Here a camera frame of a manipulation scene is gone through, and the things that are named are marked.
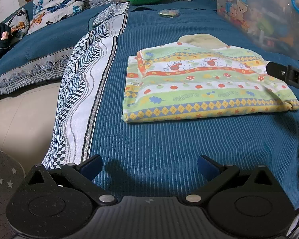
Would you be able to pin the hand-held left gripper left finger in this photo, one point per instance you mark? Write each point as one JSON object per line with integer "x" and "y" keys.
{"x": 91, "y": 166}

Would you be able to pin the clear bear print storage box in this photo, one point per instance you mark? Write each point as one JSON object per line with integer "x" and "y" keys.
{"x": 259, "y": 12}

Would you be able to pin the large butterfly print pillow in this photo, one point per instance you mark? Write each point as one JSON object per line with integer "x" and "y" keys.
{"x": 57, "y": 5}

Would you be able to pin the small butterfly print pillow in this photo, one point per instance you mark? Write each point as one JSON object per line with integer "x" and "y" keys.
{"x": 20, "y": 27}

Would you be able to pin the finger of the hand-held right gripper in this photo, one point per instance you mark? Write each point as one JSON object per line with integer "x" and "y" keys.
{"x": 276, "y": 70}

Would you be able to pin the small clear packet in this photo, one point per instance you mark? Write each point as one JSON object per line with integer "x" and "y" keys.
{"x": 168, "y": 13}

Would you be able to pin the colourful printed children's shirt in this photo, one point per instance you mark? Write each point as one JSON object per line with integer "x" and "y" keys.
{"x": 204, "y": 84}

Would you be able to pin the blue ribbed bedspread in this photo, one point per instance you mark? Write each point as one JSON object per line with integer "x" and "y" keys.
{"x": 184, "y": 142}

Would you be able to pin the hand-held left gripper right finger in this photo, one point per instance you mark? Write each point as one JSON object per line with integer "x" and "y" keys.
{"x": 208, "y": 166}

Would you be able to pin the white black patterned bed sheet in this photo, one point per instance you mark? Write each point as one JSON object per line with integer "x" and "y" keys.
{"x": 89, "y": 79}

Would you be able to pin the grey star print cloth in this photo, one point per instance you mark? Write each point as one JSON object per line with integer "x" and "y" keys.
{"x": 2, "y": 191}

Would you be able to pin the blue blanket with grey border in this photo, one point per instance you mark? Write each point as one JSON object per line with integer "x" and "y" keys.
{"x": 39, "y": 52}

